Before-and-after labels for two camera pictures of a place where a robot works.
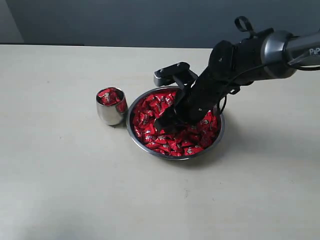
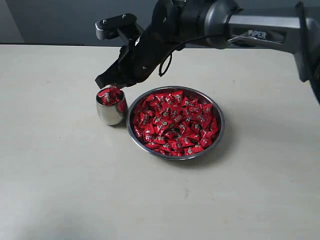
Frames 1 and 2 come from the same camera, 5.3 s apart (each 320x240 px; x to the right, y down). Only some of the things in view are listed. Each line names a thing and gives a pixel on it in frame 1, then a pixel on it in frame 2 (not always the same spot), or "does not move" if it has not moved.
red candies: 109,96 does not move
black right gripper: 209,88 -> 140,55
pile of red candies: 178,142 does not move
